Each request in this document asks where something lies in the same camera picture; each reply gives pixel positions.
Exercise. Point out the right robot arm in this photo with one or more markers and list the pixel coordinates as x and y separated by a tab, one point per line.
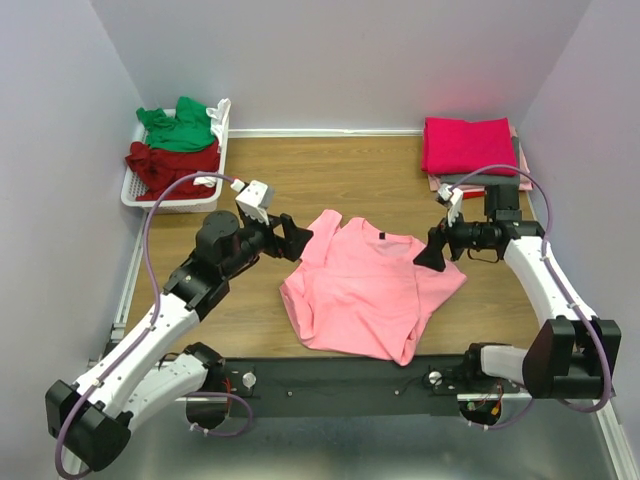
573	356

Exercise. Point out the aluminium frame rail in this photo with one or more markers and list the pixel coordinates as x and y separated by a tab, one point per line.
612	430

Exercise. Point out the green t shirt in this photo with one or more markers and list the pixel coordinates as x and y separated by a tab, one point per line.
187	131

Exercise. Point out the dark red t shirt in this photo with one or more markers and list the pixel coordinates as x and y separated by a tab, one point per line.
158	168

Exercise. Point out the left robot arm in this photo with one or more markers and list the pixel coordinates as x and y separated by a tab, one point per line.
94	417

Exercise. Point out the white garment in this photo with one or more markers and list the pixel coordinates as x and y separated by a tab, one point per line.
219	116

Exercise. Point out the folded red t shirt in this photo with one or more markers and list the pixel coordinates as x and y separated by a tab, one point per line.
472	194

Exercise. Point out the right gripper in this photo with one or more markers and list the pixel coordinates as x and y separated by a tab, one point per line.
431	255

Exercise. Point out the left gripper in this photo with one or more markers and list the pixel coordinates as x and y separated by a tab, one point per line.
295	239

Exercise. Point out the folded magenta t shirt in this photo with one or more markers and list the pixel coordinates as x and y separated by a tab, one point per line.
456	146

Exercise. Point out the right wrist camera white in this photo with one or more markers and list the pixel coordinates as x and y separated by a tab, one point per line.
453	209

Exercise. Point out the white plastic basket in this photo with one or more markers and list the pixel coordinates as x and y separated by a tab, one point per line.
133	187

